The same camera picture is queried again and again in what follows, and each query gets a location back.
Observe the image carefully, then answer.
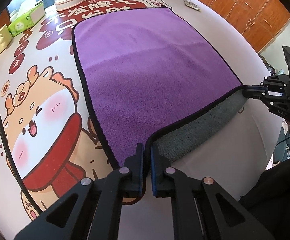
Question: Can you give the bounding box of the green tissue box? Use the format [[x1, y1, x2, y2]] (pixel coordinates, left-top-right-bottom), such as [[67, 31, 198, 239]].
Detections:
[[8, 0, 46, 37]]

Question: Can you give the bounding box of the purple grey towel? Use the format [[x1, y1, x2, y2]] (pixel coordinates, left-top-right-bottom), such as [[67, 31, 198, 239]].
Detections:
[[72, 7, 246, 169]]

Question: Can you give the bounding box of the black cable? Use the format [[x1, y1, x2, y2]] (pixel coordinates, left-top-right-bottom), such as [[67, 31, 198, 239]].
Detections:
[[0, 90, 44, 214]]

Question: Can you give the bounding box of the pink cartoon tablecloth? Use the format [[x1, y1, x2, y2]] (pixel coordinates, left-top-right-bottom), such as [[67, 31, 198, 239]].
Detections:
[[0, 0, 282, 239]]

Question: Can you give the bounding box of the yellow mug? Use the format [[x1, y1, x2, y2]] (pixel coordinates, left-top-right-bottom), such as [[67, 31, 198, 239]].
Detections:
[[0, 24, 13, 54]]

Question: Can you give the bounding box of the small pill blister pack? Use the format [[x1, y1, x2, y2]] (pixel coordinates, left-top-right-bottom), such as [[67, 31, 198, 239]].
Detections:
[[184, 0, 201, 11]]

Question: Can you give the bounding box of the wooden cabinet wall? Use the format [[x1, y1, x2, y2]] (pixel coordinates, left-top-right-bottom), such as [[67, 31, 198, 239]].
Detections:
[[198, 0, 290, 53]]

